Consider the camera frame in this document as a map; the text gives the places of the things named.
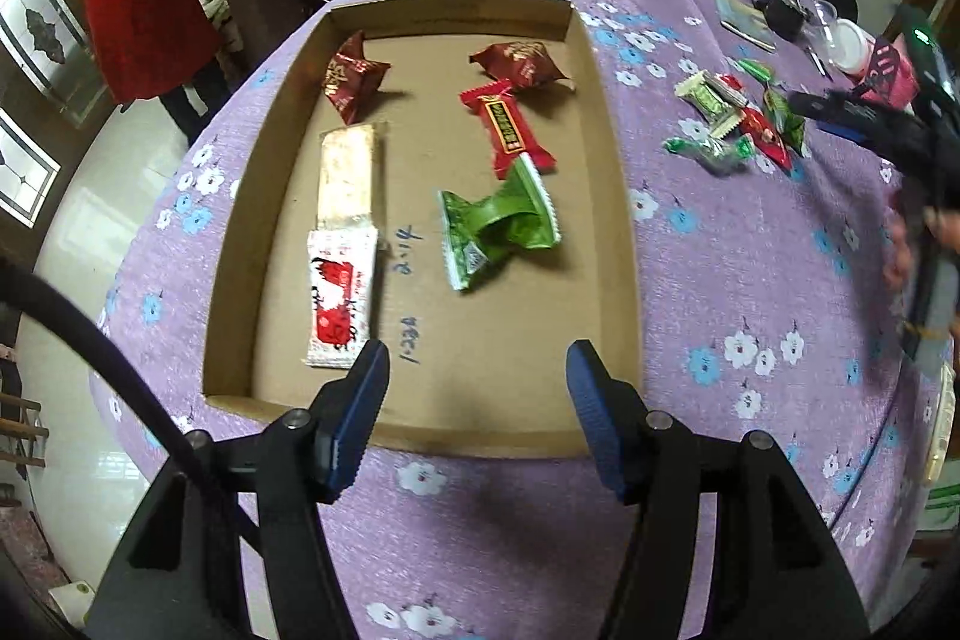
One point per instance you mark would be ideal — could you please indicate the dark red candy packet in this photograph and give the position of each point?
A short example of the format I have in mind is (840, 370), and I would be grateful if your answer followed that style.
(521, 63)
(349, 81)

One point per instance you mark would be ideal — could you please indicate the pen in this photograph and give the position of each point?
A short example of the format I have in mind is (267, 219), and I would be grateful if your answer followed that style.
(821, 63)

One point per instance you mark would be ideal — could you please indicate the booklet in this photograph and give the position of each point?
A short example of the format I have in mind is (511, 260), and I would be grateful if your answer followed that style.
(742, 19)

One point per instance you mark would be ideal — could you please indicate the green snack packet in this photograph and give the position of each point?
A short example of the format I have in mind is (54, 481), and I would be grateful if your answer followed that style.
(787, 119)
(739, 154)
(499, 227)

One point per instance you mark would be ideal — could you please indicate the beige cracker packet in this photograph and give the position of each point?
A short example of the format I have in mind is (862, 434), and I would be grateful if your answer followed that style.
(347, 171)

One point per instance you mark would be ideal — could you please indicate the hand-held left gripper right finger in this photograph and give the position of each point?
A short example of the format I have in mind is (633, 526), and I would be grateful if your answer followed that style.
(600, 422)

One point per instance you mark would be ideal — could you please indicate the white red-print snack packet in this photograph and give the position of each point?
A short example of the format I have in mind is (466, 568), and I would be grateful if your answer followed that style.
(341, 299)

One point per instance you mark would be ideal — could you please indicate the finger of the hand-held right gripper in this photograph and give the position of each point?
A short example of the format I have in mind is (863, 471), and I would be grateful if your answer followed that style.
(840, 115)

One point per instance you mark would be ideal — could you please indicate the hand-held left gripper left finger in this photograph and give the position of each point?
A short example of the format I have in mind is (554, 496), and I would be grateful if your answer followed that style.
(352, 430)

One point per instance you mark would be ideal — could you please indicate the cardboard tray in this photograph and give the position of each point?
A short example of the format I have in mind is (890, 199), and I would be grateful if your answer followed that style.
(450, 347)

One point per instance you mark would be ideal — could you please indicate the wooden stool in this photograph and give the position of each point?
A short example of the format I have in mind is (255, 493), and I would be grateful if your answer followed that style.
(19, 430)

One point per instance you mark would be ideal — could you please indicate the person's right hand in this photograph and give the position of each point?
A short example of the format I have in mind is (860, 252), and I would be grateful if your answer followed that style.
(902, 250)

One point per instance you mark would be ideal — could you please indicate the pink sleeved bottle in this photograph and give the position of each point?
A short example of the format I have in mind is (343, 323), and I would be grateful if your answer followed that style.
(889, 72)

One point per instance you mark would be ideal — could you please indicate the small white green packet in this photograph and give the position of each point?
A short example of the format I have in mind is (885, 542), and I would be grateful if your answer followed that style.
(705, 94)

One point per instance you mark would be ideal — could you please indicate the wooden glass-panel doors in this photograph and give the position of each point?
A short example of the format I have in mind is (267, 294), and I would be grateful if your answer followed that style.
(37, 33)

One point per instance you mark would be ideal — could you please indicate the white round lid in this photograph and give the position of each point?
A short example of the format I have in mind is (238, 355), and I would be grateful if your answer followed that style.
(851, 48)

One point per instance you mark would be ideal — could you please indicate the red dark-label snack packet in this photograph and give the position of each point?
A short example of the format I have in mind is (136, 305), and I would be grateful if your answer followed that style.
(506, 126)

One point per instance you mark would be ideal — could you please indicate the black small device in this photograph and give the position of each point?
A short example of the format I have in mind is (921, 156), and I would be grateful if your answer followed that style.
(784, 12)

